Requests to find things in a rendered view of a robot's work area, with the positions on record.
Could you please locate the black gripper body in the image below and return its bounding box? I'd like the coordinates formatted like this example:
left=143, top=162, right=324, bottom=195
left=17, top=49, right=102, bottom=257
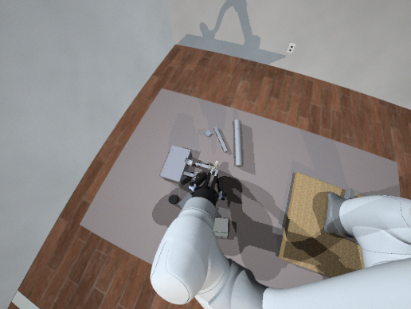
left=192, top=186, right=219, bottom=206

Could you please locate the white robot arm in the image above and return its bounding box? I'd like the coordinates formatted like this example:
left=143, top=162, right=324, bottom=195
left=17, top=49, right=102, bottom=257
left=151, top=189, right=411, bottom=309

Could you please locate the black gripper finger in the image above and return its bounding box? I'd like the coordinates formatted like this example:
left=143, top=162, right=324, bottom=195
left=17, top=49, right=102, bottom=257
left=209, top=168, right=226, bottom=201
left=189, top=167, right=213, bottom=191

